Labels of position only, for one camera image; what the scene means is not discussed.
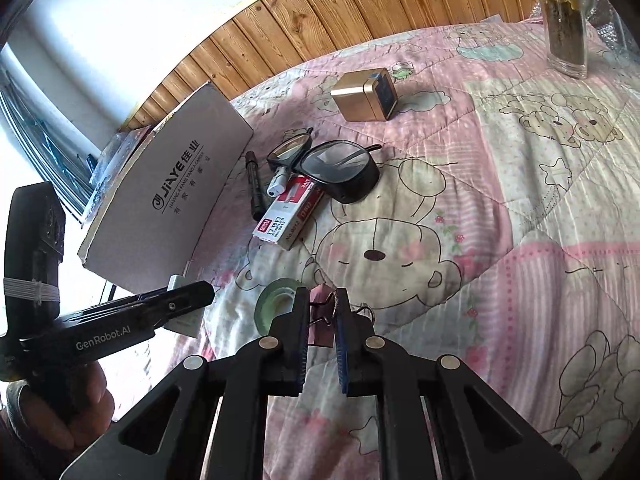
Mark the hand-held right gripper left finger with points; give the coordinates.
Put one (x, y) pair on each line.
(303, 340)

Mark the grey cardboard box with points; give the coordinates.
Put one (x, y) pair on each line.
(175, 175)

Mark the green tape roll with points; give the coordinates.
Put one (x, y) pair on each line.
(262, 310)

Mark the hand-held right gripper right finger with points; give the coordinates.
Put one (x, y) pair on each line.
(341, 355)

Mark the pink printed blanket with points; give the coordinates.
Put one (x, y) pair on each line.
(500, 210)

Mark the gold cube clock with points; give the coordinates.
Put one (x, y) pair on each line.
(357, 100)

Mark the small white correction pen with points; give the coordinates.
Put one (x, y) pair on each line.
(276, 185)

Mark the person's left forearm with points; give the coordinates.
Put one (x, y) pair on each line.
(17, 440)

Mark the black-rimmed glasses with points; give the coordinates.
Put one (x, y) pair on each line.
(350, 192)

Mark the person's left hand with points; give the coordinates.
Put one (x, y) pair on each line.
(75, 410)

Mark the pink mini stapler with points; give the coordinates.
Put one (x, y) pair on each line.
(320, 332)

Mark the black marker pen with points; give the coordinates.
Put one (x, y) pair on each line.
(254, 185)

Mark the white rectangular pack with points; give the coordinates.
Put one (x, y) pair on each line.
(187, 320)

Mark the metal window frame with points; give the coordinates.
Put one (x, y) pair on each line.
(40, 140)

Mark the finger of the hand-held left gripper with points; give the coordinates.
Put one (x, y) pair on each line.
(175, 302)

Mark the red staple box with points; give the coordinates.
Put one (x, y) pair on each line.
(290, 215)

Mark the glass tea bottle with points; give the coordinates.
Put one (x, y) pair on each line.
(565, 25)

